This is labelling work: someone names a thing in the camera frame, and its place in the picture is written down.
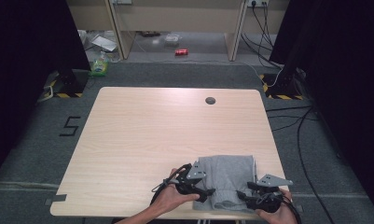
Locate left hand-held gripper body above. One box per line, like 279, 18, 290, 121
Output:
174, 160, 211, 201

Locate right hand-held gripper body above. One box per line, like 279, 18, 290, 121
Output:
245, 173, 295, 215

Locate grey shorts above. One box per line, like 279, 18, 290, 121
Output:
191, 154, 258, 214

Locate person's left hand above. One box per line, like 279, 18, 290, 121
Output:
150, 167, 201, 217

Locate person's right hand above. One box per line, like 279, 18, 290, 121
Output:
255, 189, 297, 224

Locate black stand base hazard tape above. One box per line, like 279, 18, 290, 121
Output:
44, 68, 90, 99
258, 68, 306, 101

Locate grey tape strip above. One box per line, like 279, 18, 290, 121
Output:
44, 193, 68, 206

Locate black curtain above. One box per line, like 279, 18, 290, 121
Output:
0, 0, 92, 185
269, 0, 374, 220

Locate clear plastic container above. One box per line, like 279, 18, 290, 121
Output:
163, 33, 182, 48

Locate green packet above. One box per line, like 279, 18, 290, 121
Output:
88, 50, 111, 78

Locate dark object under desk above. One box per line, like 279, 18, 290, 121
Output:
140, 30, 161, 38

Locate white paper sheet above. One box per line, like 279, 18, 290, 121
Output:
90, 34, 118, 53

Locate left hand-held gripper black cable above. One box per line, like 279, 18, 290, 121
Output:
150, 163, 192, 203

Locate hand-held gripper black cable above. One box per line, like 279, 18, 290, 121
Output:
281, 191, 303, 224
150, 163, 192, 203

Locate right hand-held gripper black cable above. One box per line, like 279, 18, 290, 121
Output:
281, 191, 303, 224

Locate black floor cables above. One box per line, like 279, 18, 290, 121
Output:
264, 105, 336, 224

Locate white floor cable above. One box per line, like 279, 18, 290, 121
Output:
235, 60, 284, 89

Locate black socket cables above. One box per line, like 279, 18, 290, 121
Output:
240, 2, 284, 70

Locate white wall power socket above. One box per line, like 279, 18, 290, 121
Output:
246, 0, 270, 8

